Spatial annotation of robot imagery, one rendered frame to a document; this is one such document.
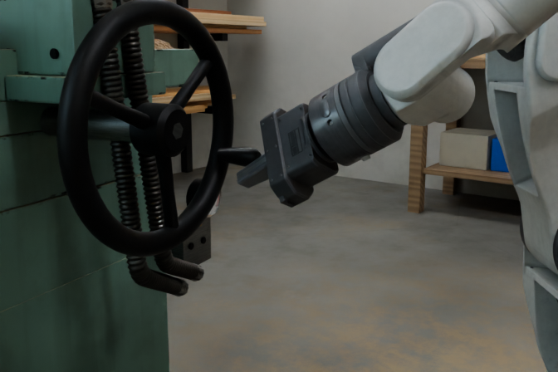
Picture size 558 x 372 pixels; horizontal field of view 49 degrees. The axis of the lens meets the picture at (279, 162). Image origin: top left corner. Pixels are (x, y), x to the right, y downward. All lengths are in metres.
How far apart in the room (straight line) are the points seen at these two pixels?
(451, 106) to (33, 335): 0.58
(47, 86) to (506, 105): 0.66
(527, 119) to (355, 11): 3.45
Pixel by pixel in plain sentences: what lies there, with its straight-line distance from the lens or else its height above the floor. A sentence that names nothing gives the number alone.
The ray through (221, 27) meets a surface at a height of 1.03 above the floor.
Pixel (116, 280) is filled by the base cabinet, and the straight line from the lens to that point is 0.96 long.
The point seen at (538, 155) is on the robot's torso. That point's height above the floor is 0.75.
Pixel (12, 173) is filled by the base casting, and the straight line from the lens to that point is 0.80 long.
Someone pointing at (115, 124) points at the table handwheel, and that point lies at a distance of 0.73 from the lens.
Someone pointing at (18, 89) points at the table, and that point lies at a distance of 0.77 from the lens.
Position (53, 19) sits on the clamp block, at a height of 0.93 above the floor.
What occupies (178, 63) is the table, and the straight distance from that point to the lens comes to 1.03.
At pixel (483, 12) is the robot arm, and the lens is 0.62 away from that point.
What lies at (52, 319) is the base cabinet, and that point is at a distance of 0.89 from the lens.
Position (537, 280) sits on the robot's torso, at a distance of 1.09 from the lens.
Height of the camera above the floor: 0.90
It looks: 11 degrees down
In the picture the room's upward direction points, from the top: straight up
